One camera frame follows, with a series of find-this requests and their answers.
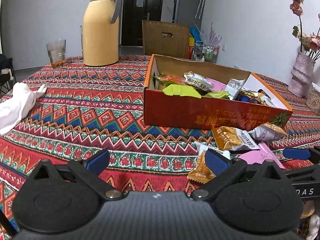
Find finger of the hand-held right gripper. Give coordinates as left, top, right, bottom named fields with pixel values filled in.
left=283, top=146, right=320, bottom=165

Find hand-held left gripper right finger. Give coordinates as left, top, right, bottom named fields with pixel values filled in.
left=191, top=149, right=288, bottom=201

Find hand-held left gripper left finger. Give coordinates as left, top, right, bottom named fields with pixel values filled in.
left=30, top=149, right=125, bottom=201

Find tan and white biscuit packet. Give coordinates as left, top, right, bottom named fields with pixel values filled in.
left=187, top=141, right=232, bottom=184
left=212, top=126, right=260, bottom=152
left=247, top=122, right=287, bottom=142
left=184, top=71, right=213, bottom=90

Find pink snack packet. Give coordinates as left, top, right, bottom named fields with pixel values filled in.
left=239, top=142, right=285, bottom=169
left=206, top=78, right=227, bottom=92

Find orange cardboard box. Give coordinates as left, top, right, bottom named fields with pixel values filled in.
left=143, top=54, right=294, bottom=131

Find white and green packet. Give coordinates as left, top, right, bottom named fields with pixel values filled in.
left=202, top=90, right=229, bottom=100

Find small white packet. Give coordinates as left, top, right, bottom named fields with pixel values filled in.
left=226, top=78, right=247, bottom=100

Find green wafer packet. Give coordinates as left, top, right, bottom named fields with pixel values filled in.
left=162, top=84, right=202, bottom=98

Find large orange strips packet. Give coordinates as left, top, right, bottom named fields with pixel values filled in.
left=153, top=74, right=187, bottom=87

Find clear grain container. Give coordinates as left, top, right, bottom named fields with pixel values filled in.
left=306, top=84, right=320, bottom=115

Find pink ribbed vase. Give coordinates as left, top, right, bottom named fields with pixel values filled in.
left=287, top=52, right=316, bottom=98

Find white cloth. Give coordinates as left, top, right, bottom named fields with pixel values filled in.
left=0, top=82, right=47, bottom=135

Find dried pink roses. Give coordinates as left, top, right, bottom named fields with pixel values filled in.
left=289, top=0, right=320, bottom=60

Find glass cup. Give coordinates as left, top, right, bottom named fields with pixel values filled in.
left=46, top=39, right=67, bottom=68

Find yellow thermos jug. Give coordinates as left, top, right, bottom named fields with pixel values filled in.
left=82, top=0, right=122, bottom=67

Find pink feather decoration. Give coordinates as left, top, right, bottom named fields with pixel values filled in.
left=200, top=21, right=222, bottom=47

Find black folding chair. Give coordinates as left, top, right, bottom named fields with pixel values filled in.
left=0, top=54, right=14, bottom=94

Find blue plastic item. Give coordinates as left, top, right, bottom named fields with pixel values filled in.
left=189, top=27, right=203, bottom=42

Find dark entrance door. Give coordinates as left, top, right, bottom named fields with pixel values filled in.
left=121, top=0, right=165, bottom=47

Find grey refrigerator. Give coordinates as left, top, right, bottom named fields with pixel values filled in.
left=172, top=0, right=207, bottom=24

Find white folded umbrella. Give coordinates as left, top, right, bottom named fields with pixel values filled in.
left=194, top=0, right=207, bottom=19

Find wire storage cart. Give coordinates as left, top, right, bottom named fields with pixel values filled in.
left=192, top=42, right=220, bottom=63

